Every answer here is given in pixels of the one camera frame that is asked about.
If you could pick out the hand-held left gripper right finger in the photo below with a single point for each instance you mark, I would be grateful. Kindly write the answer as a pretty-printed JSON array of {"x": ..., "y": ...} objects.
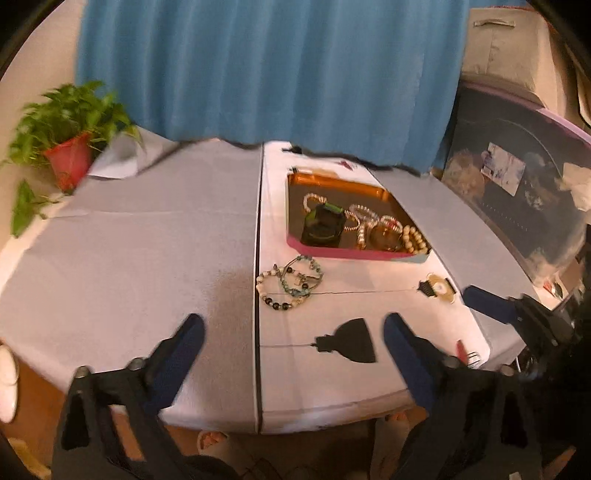
[{"x": 406, "y": 360}]

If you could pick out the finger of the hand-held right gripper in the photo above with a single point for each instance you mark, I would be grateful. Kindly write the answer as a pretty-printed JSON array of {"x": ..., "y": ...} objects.
[{"x": 489, "y": 304}]

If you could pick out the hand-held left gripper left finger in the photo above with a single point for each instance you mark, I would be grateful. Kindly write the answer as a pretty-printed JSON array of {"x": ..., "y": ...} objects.
[{"x": 182, "y": 355}]

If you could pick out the orange tray with pink rim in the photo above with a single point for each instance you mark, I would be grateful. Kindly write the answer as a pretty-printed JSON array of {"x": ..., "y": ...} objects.
[{"x": 300, "y": 184}]

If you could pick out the light slipper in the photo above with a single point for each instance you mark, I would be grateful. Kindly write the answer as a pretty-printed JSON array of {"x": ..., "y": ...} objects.
[
  {"x": 214, "y": 441},
  {"x": 392, "y": 429}
]

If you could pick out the clear storage bin pink lid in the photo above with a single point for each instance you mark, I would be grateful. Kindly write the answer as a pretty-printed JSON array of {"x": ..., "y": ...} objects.
[{"x": 521, "y": 221}]

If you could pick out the grey tablecloth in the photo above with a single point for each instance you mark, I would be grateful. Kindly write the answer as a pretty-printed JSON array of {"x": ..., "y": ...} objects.
[{"x": 138, "y": 254}]

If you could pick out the gold bangle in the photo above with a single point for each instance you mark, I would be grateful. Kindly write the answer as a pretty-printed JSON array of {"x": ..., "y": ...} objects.
[{"x": 385, "y": 240}]

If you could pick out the white and blue paper packet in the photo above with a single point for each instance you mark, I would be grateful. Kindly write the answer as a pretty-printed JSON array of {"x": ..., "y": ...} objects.
[{"x": 503, "y": 168}]

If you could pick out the white crumpled tissue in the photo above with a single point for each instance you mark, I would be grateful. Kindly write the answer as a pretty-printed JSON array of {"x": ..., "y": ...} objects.
[{"x": 577, "y": 184}]

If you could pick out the dark green container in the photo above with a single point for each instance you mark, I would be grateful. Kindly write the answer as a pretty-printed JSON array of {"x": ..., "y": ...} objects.
[{"x": 323, "y": 228}]

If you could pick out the white rounded object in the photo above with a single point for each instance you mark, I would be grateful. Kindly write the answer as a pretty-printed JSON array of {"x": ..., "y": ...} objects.
[{"x": 8, "y": 383}]

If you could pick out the green plant in red pot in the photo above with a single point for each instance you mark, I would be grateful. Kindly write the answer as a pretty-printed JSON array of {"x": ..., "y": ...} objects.
[{"x": 69, "y": 157}]

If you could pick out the beige fabric storage box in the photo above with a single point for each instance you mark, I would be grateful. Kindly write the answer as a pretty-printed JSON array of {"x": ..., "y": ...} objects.
[{"x": 508, "y": 50}]

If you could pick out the blue curtain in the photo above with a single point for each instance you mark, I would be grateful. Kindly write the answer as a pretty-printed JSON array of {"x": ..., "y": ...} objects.
[{"x": 277, "y": 69}]

